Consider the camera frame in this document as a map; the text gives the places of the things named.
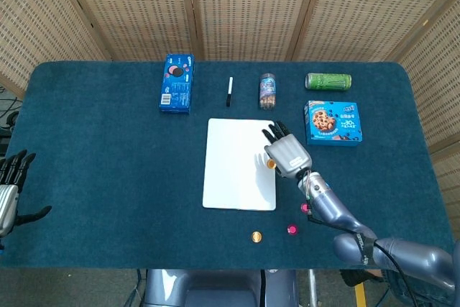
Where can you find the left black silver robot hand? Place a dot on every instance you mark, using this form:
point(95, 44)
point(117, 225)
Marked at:
point(9, 206)

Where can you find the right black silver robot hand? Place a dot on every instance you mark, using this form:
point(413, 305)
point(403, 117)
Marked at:
point(287, 154)

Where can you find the yellow round magnet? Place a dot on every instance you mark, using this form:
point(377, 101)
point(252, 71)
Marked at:
point(270, 164)
point(256, 237)

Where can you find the red round magnet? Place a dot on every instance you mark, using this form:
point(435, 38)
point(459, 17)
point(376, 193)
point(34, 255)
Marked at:
point(292, 229)
point(304, 208)

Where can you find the white magnetic board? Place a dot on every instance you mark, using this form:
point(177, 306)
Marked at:
point(230, 163)

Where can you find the light blue cookie box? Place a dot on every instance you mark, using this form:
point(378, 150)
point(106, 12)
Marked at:
point(332, 123)

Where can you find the clear snack jar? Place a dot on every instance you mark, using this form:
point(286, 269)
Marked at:
point(268, 91)

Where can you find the green drink can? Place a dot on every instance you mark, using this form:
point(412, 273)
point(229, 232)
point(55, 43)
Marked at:
point(328, 81)

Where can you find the black white marker pen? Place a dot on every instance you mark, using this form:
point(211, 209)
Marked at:
point(229, 92)

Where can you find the dark blue table cloth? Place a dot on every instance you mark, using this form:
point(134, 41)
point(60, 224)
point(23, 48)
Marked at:
point(108, 177)

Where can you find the dark blue Oreo box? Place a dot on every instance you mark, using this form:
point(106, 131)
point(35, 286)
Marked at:
point(176, 87)

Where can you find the metal table leg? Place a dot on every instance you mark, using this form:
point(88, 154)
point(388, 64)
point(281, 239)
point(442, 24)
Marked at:
point(312, 285)

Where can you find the dark blue denim cloth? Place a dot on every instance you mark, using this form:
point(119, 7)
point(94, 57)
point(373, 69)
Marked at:
point(359, 278)

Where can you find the blue-grey robot torso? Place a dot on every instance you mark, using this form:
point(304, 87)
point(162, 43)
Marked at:
point(215, 285)

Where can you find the woven bamboo folding screen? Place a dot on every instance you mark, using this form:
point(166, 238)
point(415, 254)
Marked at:
point(251, 5)

